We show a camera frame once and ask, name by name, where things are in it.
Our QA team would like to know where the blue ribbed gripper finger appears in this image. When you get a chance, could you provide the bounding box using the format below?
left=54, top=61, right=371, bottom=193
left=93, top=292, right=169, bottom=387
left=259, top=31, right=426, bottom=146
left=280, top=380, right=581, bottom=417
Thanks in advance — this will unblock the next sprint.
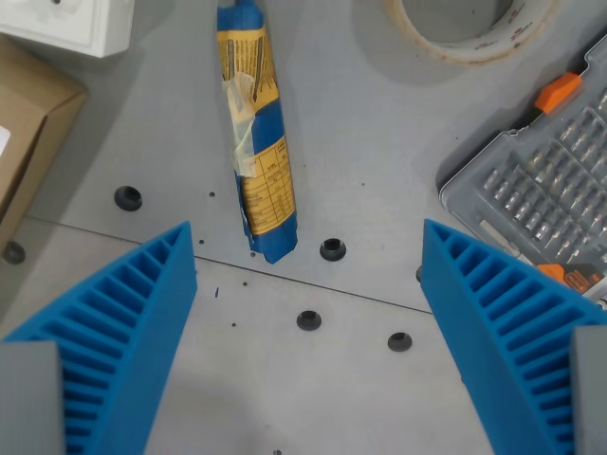
left=420, top=218, right=607, bottom=455
left=2, top=221, right=198, bottom=455

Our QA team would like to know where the brown cardboard box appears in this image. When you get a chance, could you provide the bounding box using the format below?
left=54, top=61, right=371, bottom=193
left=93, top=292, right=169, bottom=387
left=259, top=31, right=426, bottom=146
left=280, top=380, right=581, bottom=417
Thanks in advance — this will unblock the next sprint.
left=0, top=35, right=89, bottom=257

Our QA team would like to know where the white plastic tray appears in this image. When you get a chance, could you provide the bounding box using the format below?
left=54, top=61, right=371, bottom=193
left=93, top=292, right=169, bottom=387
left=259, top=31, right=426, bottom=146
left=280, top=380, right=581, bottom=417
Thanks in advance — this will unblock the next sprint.
left=0, top=0, right=137, bottom=59

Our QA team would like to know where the clear screwdriver bit set case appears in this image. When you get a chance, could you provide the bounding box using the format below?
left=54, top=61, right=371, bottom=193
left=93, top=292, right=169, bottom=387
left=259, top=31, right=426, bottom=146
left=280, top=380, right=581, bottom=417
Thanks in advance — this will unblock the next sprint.
left=435, top=35, right=607, bottom=309

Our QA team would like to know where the blue and yellow bag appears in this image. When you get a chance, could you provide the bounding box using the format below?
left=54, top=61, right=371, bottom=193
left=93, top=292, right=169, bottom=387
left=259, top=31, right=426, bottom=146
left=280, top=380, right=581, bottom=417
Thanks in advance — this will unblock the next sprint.
left=216, top=0, right=300, bottom=266

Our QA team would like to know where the beige adhesive tape roll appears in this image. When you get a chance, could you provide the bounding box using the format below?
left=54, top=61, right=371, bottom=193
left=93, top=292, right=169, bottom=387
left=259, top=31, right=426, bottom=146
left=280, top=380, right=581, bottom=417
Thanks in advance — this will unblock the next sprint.
left=382, top=0, right=561, bottom=65

